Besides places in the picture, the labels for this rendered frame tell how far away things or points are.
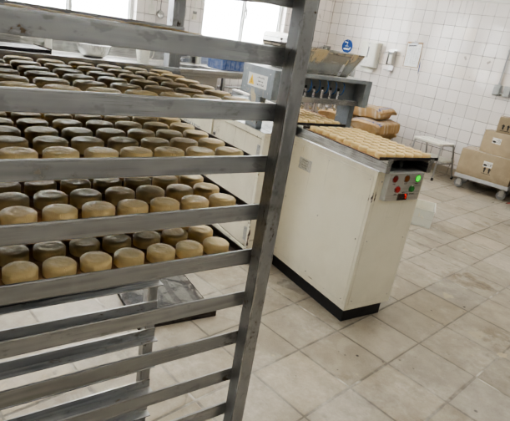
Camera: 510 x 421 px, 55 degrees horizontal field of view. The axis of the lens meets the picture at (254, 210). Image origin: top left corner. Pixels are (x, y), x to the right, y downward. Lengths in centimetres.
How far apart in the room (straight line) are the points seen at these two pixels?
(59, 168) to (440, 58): 647
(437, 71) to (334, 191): 458
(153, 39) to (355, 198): 185
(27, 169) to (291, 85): 41
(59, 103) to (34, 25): 9
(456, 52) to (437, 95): 56
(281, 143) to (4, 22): 43
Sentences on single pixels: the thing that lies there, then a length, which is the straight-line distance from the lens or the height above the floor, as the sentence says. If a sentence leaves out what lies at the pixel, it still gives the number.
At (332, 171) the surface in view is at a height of 74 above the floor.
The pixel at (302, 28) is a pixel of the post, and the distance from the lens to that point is 80.
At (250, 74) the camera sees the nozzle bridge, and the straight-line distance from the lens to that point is 287.
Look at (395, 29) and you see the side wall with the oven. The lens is 734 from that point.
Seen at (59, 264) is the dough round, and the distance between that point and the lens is 82.
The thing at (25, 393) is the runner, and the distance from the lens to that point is 87.
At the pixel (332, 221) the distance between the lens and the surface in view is 257.
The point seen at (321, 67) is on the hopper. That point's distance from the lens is 294.
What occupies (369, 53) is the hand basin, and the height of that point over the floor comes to 131.
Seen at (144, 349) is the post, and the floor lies 45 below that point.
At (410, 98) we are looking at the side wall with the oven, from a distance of 710.
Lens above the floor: 135
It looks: 20 degrees down
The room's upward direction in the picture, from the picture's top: 9 degrees clockwise
